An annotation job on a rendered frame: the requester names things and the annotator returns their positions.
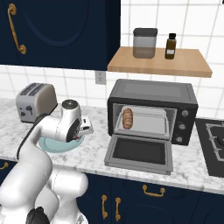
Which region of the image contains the dark brown bottle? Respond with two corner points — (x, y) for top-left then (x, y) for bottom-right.
(164, 32), (178, 60)

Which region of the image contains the toaster oven door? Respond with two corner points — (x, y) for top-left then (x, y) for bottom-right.
(103, 134), (174, 176)

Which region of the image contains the brass door handle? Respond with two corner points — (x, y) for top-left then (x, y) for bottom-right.
(114, 197), (122, 223)
(101, 194), (109, 221)

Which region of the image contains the grey canister with dark lid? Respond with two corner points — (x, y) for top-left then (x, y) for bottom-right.
(132, 27), (158, 60)

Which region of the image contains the black toaster oven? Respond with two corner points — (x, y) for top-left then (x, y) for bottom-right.
(107, 78), (200, 147)

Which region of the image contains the wooden wall shelf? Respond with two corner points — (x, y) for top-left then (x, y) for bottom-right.
(107, 45), (214, 79)

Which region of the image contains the long brass cabinet handle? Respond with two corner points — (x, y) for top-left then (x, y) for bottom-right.
(7, 3), (27, 55)

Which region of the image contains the white wall outlet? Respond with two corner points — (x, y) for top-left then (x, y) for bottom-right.
(94, 70), (108, 86)

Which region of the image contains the black hob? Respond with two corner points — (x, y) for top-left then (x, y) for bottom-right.
(194, 117), (224, 179)

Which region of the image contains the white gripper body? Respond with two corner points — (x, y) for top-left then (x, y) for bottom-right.
(79, 122), (95, 137)

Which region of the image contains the navy wall cabinet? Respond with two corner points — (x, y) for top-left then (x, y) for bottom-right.
(0, 0), (122, 72)

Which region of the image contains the brown baguette bread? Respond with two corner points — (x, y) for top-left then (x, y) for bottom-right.
(122, 108), (135, 130)

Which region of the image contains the silver toaster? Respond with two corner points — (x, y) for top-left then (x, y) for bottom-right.
(15, 82), (59, 123)

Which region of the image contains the light blue plate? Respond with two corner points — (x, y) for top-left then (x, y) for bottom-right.
(38, 134), (86, 155)

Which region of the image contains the navy base cabinet front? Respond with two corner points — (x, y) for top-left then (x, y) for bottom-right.
(0, 158), (19, 187)
(199, 190), (224, 224)
(110, 176), (203, 224)

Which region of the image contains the navy wall cabinet door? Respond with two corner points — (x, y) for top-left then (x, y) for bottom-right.
(0, 0), (108, 71)

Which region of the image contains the navy base cabinet door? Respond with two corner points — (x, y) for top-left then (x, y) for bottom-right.
(75, 172), (112, 224)

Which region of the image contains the grey oven tray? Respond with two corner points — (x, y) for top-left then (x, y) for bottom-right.
(115, 106), (171, 138)

